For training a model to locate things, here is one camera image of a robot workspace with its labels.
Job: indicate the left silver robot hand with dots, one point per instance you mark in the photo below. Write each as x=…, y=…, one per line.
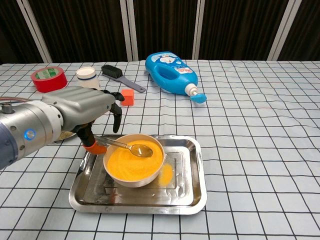
x=82, y=105

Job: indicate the silver spoon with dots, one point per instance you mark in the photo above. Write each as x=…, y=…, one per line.
x=142, y=151

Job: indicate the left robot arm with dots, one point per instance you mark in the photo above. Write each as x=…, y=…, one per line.
x=25, y=125

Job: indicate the round steel plate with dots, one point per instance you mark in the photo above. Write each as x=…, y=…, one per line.
x=67, y=136

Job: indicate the bowl of orange powder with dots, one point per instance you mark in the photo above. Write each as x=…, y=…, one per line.
x=130, y=172

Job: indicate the rectangular steel tray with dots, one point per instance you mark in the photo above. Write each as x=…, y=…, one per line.
x=185, y=180

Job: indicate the white paper cup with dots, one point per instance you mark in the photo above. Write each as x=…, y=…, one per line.
x=86, y=75

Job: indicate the red tape roll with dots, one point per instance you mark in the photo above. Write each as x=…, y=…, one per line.
x=50, y=83

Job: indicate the orange cube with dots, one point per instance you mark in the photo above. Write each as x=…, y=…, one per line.
x=128, y=98

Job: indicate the blue detergent bottle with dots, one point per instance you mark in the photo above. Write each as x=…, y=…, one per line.
x=172, y=77

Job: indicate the blue checked tablecloth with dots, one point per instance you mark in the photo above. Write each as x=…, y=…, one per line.
x=250, y=150

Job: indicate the black folding screen white frame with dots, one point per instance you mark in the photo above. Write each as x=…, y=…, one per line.
x=87, y=30

